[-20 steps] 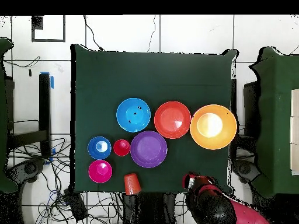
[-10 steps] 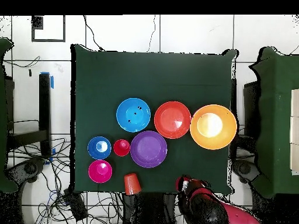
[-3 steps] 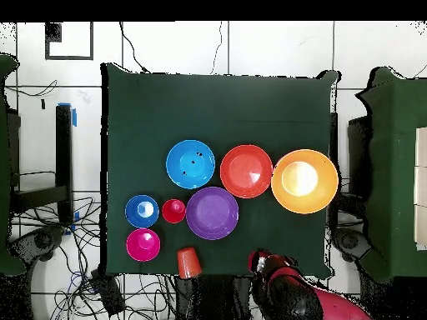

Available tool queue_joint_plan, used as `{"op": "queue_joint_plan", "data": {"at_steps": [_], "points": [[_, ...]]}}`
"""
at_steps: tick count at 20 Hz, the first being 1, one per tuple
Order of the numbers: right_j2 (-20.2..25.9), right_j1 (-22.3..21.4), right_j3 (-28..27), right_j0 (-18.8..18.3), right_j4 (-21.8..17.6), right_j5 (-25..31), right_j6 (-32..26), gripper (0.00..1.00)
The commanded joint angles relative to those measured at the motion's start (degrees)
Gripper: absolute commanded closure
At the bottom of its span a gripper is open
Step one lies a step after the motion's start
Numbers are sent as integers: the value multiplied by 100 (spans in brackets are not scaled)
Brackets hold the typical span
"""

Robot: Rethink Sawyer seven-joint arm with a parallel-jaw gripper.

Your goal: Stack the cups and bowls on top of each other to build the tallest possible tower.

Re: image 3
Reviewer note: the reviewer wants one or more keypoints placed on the purple bowl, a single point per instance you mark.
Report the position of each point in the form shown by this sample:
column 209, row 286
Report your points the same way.
column 211, row 213

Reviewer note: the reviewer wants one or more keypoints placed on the orange cup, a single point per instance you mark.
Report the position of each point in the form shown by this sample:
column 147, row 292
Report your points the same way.
column 189, row 263

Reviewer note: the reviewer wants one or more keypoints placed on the red-orange bowl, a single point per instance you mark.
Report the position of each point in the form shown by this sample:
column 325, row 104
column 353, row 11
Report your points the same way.
column 247, row 171

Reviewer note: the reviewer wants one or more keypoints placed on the large orange bowl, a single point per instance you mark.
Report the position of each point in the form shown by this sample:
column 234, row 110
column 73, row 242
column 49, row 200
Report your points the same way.
column 303, row 181

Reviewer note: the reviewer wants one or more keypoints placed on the red cup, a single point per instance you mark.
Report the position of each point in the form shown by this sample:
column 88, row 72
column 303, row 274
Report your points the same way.
column 173, row 213

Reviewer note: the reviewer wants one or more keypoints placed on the light blue bowl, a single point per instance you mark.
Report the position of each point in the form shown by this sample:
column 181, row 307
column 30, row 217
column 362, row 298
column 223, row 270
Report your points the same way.
column 190, row 166

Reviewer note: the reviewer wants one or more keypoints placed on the small dark blue bowl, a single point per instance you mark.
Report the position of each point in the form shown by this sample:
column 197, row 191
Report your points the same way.
column 133, row 213

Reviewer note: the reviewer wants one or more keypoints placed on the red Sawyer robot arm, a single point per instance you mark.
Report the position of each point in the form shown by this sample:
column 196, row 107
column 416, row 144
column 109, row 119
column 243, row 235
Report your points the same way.
column 300, row 296

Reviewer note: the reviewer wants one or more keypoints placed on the small pink bowl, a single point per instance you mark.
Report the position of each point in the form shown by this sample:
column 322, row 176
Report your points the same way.
column 136, row 250

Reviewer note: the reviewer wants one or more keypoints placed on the black power adapter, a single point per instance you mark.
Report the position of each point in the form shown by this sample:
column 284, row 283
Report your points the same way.
column 108, row 295

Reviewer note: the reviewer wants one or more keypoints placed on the dark green table cloth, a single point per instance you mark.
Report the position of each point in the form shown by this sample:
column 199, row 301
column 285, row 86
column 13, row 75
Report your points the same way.
column 217, row 110

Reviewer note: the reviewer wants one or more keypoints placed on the green cloth neighbouring table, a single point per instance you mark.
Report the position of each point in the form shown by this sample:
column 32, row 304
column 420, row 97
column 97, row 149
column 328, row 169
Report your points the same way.
column 5, row 166
column 393, row 166

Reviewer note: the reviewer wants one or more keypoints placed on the white box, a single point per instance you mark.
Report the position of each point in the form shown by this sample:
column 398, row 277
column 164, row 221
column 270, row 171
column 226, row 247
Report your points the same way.
column 421, row 226
column 421, row 186
column 421, row 146

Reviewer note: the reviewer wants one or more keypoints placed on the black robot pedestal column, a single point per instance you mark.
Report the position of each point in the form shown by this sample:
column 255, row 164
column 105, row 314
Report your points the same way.
column 217, row 296

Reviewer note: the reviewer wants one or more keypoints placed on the black stand post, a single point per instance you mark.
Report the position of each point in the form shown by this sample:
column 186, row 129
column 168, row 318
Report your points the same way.
column 64, row 150

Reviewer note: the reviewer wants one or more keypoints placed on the black square floor frame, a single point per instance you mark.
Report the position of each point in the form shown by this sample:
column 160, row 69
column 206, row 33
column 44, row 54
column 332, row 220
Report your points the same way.
column 53, row 33

